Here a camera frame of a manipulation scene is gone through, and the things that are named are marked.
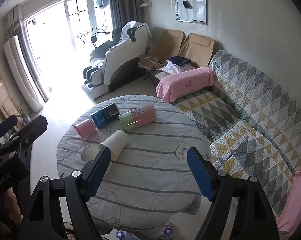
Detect pink and green bottle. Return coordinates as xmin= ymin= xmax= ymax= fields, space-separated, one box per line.
xmin=119 ymin=105 xmax=157 ymax=132

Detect white towel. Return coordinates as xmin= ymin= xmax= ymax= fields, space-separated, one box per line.
xmin=121 ymin=21 xmax=152 ymax=43

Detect pink towel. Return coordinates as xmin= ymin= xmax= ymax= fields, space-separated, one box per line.
xmin=156 ymin=67 xmax=214 ymax=99

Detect potted green plant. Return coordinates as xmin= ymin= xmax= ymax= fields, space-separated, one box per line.
xmin=14 ymin=102 xmax=32 ymax=126

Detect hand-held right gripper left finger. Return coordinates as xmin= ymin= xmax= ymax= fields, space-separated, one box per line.
xmin=19 ymin=146 xmax=112 ymax=240

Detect white standing air conditioner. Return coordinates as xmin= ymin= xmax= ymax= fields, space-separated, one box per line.
xmin=4 ymin=35 xmax=44 ymax=112

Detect pink plastic cup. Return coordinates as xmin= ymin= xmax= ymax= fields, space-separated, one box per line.
xmin=74 ymin=119 xmax=98 ymax=140

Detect person's left hand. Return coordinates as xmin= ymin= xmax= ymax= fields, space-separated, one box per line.
xmin=4 ymin=187 xmax=23 ymax=222

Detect grey striped quilted table cover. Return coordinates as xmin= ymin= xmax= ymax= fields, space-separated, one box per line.
xmin=56 ymin=94 xmax=212 ymax=239

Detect small folding table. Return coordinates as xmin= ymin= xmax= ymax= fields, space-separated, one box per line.
xmin=138 ymin=54 xmax=163 ymax=80

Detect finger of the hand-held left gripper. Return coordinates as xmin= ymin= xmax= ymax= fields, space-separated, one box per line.
xmin=0 ymin=115 xmax=18 ymax=145
xmin=0 ymin=116 xmax=48 ymax=159

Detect white patterned pillow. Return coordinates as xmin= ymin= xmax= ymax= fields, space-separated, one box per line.
xmin=162 ymin=59 xmax=199 ymax=75

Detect white massage chair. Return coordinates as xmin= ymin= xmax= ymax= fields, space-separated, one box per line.
xmin=82 ymin=21 xmax=152 ymax=100

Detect grey curtain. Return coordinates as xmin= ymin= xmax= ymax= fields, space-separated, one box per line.
xmin=6 ymin=5 xmax=50 ymax=103
xmin=108 ymin=0 xmax=145 ymax=30

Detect triangle patterned quilted sofa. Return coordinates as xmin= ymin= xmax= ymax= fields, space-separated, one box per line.
xmin=170 ymin=50 xmax=301 ymax=217

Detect pink cloth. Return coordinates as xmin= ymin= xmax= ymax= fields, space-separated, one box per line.
xmin=275 ymin=167 xmax=301 ymax=235

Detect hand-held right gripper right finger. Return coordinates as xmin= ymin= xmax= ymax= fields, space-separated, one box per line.
xmin=187 ymin=147 xmax=281 ymax=240

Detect beige folding chair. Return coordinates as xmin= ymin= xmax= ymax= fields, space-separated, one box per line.
xmin=177 ymin=33 xmax=216 ymax=68
xmin=150 ymin=29 xmax=186 ymax=64

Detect glass balcony door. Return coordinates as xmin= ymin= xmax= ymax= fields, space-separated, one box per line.
xmin=66 ymin=0 xmax=113 ymax=47

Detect wall whiteboard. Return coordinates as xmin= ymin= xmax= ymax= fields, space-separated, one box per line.
xmin=175 ymin=0 xmax=207 ymax=25

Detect dark folded cloth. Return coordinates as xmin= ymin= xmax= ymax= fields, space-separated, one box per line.
xmin=168 ymin=56 xmax=192 ymax=65

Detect blue and black canister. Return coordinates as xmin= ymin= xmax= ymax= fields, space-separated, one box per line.
xmin=91 ymin=103 xmax=120 ymax=129

